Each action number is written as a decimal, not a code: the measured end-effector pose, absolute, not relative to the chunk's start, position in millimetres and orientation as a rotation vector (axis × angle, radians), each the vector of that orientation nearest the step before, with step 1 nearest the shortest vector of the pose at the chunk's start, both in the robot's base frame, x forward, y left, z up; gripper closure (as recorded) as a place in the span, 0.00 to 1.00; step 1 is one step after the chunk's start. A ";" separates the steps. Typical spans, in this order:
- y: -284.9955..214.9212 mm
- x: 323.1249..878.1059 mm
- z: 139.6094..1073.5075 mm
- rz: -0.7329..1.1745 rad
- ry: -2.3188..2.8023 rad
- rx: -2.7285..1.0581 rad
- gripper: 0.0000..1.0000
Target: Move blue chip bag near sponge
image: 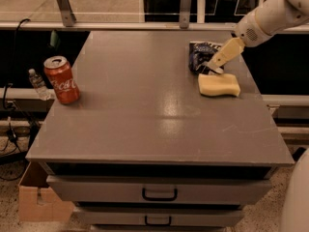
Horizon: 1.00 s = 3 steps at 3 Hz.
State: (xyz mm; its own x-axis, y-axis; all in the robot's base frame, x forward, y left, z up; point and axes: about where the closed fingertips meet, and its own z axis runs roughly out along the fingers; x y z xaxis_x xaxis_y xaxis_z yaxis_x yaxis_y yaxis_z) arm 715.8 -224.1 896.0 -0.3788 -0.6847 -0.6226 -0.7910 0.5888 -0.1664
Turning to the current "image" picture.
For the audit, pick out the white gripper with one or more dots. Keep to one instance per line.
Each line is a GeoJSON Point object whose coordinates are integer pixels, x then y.
{"type": "Point", "coordinates": [248, 32]}

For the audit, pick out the blue chip bag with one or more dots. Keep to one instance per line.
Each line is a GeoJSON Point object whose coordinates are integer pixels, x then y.
{"type": "Point", "coordinates": [200, 53]}

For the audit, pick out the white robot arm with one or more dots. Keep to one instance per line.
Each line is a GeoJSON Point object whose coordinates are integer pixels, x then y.
{"type": "Point", "coordinates": [273, 16]}

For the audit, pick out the yellow sponge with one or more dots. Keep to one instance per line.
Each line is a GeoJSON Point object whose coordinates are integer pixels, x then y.
{"type": "Point", "coordinates": [214, 85]}

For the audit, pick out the grey drawer cabinet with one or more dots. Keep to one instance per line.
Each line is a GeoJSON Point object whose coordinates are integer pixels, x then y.
{"type": "Point", "coordinates": [140, 114]}

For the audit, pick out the black caster wheel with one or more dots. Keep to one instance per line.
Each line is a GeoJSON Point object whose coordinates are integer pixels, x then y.
{"type": "Point", "coordinates": [298, 153]}

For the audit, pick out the red Coca-Cola can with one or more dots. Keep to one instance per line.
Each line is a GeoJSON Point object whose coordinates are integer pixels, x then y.
{"type": "Point", "coordinates": [59, 73]}

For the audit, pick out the clear plastic water bottle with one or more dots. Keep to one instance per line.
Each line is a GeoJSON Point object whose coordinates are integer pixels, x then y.
{"type": "Point", "coordinates": [39, 85]}

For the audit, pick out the lower grey drawer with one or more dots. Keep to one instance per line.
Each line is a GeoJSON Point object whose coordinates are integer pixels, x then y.
{"type": "Point", "coordinates": [158, 217]}

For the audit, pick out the grey drawer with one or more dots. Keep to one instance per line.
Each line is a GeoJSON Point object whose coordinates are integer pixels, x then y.
{"type": "Point", "coordinates": [158, 190]}
{"type": "Point", "coordinates": [158, 217]}

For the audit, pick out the upper grey drawer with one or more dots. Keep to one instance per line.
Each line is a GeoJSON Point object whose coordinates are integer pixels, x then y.
{"type": "Point", "coordinates": [158, 190]}

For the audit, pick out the cardboard box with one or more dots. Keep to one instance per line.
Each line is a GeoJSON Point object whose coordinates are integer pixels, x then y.
{"type": "Point", "coordinates": [37, 202]}

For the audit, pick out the middle metal bracket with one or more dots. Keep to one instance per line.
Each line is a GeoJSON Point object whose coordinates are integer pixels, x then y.
{"type": "Point", "coordinates": [184, 15]}

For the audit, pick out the left metal bracket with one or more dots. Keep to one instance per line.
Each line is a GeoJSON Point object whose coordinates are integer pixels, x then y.
{"type": "Point", "coordinates": [67, 15]}

